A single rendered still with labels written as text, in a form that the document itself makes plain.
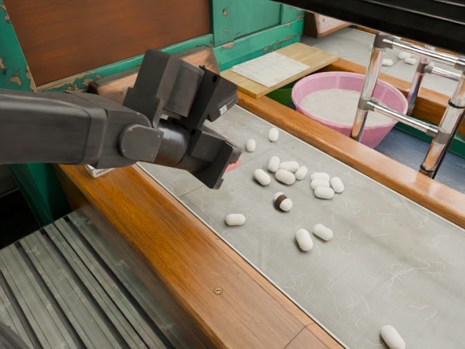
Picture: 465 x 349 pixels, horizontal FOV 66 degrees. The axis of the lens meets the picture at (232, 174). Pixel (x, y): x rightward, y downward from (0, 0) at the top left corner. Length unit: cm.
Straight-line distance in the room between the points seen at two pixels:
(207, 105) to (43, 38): 39
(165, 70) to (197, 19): 52
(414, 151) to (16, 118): 83
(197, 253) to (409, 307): 29
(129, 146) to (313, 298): 32
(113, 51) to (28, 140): 52
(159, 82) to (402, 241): 44
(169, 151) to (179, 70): 9
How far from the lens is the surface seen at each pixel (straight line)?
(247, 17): 102
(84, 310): 63
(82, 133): 34
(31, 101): 32
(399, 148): 94
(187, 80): 42
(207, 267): 51
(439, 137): 70
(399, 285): 58
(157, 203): 60
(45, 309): 65
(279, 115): 82
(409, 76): 115
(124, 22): 81
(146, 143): 38
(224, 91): 46
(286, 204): 61
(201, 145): 45
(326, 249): 58
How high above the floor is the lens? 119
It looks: 41 degrees down
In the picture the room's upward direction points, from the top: straight up
